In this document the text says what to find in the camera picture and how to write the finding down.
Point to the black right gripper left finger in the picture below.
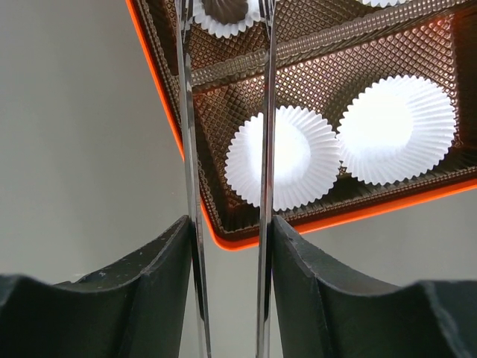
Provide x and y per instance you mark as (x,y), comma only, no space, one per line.
(133,307)

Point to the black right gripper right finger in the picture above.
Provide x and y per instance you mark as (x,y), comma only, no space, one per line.
(328,309)

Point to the round dark chocolate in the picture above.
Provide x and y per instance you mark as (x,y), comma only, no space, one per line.
(226,11)

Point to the metal serving tongs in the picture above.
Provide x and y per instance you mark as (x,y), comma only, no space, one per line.
(187,121)

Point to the orange chocolate box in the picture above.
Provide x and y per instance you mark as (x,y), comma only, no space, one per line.
(327,53)

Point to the white paper cup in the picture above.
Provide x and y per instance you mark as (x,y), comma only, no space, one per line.
(306,158)
(219,30)
(398,128)
(382,3)

